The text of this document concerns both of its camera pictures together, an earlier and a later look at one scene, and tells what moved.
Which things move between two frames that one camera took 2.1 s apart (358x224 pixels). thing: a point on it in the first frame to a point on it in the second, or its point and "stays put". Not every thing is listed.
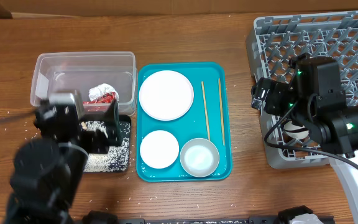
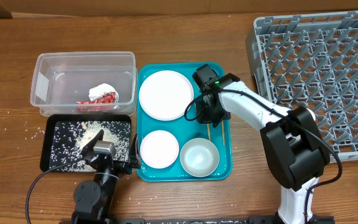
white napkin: x=101 y=89 stays put
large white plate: x=166 y=95 stays put
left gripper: x=101 y=143 to x=134 y=158
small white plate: x=159 y=149 stays put
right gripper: x=275 y=89 to x=202 y=118
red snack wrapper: x=100 y=104 stays put
